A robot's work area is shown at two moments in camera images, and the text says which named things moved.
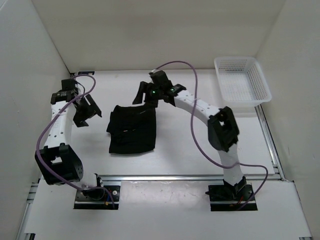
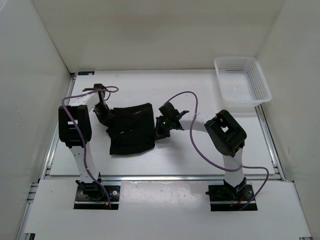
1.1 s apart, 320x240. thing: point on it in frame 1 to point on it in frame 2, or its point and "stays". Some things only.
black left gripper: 93,109 to 108,118
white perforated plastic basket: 241,81 stays
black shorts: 132,129 stays
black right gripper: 145,87 to 159,133
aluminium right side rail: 271,147 stays
